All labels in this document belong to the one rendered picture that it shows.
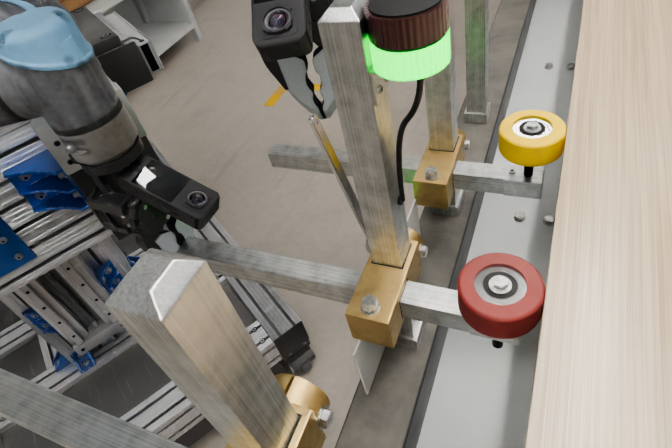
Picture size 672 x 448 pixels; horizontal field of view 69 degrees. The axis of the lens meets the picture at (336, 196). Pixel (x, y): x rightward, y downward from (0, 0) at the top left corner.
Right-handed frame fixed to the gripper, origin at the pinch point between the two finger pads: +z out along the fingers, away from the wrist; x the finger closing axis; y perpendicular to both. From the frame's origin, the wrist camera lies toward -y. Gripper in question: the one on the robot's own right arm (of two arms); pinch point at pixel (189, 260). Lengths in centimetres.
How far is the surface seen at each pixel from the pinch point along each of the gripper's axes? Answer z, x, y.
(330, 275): -3.9, 0.1, -22.7
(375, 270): -5.0, -1.1, -28.0
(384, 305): -5.1, 3.0, -30.5
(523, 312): -8.9, 2.8, -44.0
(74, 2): 29, -156, 202
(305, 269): -3.9, 0.0, -19.4
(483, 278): -8.6, -0.3, -40.0
